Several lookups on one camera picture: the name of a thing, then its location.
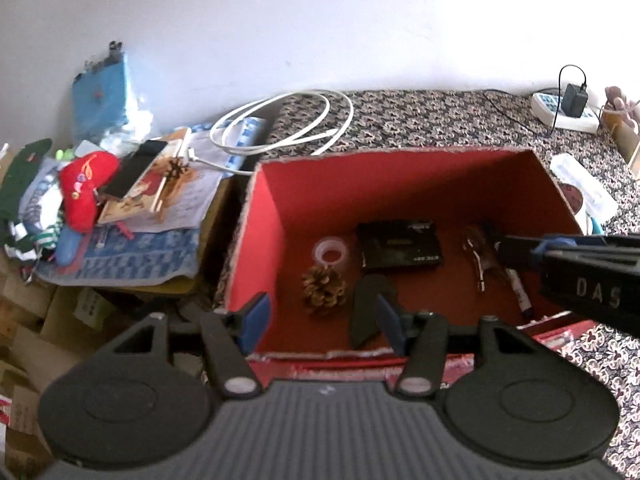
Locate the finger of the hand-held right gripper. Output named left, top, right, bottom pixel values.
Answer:
left=539, top=252, right=640, bottom=339
left=494, top=232, right=640, bottom=272

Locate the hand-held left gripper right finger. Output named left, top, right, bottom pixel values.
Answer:
left=376, top=294, right=557, bottom=397

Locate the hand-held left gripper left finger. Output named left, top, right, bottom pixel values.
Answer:
left=107, top=292, right=272, bottom=401

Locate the black plastic piece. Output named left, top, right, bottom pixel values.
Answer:
left=350, top=274, right=399, bottom=349

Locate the blue capped marker pen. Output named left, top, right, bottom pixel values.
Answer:
left=504, top=266, right=536, bottom=319

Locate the silver metal clip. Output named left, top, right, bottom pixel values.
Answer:
left=462, top=225, right=507, bottom=294

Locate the large brown pine cone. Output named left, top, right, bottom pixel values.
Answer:
left=301, top=266, right=347, bottom=316

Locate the small black box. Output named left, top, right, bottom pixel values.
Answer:
left=356, top=219, right=445, bottom=272

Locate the clear tape roll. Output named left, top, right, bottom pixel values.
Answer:
left=313, top=236, right=350, bottom=266

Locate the red cardboard box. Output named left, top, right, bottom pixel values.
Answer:
left=215, top=146, right=601, bottom=393

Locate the clear plastic case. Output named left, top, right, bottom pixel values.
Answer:
left=550, top=153, right=619, bottom=224

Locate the wooden box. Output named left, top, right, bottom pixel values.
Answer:
left=600, top=110, right=640, bottom=181

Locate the blue patterned mat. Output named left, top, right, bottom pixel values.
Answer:
left=36, top=225, right=202, bottom=287

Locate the white power strip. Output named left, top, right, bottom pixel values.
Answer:
left=531, top=91, right=601, bottom=134

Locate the black charger adapter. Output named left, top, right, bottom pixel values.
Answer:
left=561, top=83, right=590, bottom=119

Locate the illustrated book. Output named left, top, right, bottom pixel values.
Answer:
left=97, top=127, right=194, bottom=224

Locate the pink plush toy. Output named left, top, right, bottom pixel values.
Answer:
left=604, top=85, right=640, bottom=117

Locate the blue white patterned packet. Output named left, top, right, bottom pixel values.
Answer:
left=220, top=116, right=269, bottom=171

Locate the smartphone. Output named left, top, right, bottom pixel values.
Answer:
left=102, top=139, right=170, bottom=199

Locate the stack of cardboard boxes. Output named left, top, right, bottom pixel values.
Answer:
left=0, top=259, right=203, bottom=463

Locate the red plush toy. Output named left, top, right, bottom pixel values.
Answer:
left=59, top=152, right=121, bottom=234

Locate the white crumpled plastic bag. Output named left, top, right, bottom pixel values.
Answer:
left=75, top=104, right=157, bottom=157

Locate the blue bag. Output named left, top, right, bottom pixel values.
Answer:
left=71, top=52, right=132, bottom=146

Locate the green cloth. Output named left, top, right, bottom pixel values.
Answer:
left=0, top=138, right=54, bottom=222

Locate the black charger cable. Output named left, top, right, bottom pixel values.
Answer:
left=482, top=64, right=590, bottom=137

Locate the coiled white cable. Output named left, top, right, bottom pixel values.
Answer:
left=210, top=89, right=355, bottom=177

